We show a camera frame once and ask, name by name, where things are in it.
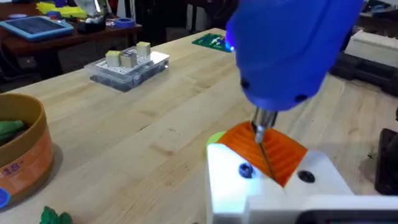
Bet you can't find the white orange left gripper left finger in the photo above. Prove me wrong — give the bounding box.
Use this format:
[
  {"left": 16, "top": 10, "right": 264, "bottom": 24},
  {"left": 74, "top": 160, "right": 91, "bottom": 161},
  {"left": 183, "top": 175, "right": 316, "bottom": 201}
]
[{"left": 205, "top": 120, "right": 286, "bottom": 224}]

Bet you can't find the blue tape roll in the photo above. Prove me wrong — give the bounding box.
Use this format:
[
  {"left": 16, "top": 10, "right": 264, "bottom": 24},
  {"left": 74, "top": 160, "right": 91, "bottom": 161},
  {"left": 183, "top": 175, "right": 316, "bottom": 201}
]
[{"left": 113, "top": 17, "right": 137, "bottom": 29}]

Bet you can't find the white box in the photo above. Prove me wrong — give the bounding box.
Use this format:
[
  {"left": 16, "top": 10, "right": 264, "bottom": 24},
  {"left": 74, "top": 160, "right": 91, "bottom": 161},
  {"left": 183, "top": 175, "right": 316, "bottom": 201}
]
[{"left": 344, "top": 30, "right": 398, "bottom": 68}]

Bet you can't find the green vegetable toy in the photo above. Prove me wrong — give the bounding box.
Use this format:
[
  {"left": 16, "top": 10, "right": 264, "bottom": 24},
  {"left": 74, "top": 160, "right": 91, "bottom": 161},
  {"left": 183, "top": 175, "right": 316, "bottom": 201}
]
[{"left": 39, "top": 205, "right": 73, "bottom": 224}]

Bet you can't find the blue framed tablet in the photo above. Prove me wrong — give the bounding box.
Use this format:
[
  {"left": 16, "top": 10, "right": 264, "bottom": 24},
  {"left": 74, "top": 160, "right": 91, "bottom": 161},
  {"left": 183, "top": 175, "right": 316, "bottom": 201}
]
[{"left": 0, "top": 15, "right": 75, "bottom": 42}]

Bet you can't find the green board with blocks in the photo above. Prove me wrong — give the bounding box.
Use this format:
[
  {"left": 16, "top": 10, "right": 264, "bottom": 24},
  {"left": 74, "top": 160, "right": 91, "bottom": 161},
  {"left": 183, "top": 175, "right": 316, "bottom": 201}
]
[{"left": 192, "top": 32, "right": 233, "bottom": 54}]

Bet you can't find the white orange left gripper right finger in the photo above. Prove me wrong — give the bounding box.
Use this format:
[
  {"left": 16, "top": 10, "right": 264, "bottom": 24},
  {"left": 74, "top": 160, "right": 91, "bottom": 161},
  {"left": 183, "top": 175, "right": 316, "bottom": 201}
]
[{"left": 263, "top": 127, "right": 354, "bottom": 198}]

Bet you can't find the blue electric screwdriver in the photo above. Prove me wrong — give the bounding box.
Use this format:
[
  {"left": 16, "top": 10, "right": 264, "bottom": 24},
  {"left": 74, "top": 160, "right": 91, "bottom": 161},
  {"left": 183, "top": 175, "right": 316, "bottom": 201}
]
[{"left": 225, "top": 0, "right": 364, "bottom": 181}]

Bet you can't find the black case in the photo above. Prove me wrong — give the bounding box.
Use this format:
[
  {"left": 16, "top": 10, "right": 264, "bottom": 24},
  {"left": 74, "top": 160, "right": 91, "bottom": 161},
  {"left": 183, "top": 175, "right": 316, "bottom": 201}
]
[{"left": 329, "top": 51, "right": 398, "bottom": 98}]

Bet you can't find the orange round toy tub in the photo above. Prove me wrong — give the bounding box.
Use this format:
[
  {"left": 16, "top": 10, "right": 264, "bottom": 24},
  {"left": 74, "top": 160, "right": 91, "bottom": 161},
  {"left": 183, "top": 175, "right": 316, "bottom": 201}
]
[{"left": 0, "top": 93, "right": 55, "bottom": 209}]

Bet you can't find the brown side table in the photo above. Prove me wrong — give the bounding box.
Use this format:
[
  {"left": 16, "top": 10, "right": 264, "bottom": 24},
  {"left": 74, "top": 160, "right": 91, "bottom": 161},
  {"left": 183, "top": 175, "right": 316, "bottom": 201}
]
[{"left": 0, "top": 2, "right": 143, "bottom": 57}]

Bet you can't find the yellow plastic heap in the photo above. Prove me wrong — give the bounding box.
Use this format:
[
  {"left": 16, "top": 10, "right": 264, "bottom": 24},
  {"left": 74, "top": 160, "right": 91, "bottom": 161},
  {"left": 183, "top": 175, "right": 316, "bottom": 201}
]
[{"left": 35, "top": 1, "right": 88, "bottom": 19}]

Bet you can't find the clear box with blocks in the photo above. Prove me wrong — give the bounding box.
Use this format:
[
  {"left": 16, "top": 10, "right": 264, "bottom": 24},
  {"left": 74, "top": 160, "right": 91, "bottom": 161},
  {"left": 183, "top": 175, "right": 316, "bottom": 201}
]
[{"left": 84, "top": 41, "right": 170, "bottom": 93}]

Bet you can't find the black block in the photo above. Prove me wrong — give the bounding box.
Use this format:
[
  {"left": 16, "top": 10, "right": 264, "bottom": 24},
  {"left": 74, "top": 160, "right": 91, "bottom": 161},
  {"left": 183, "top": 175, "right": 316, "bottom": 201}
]
[{"left": 374, "top": 128, "right": 398, "bottom": 196}]

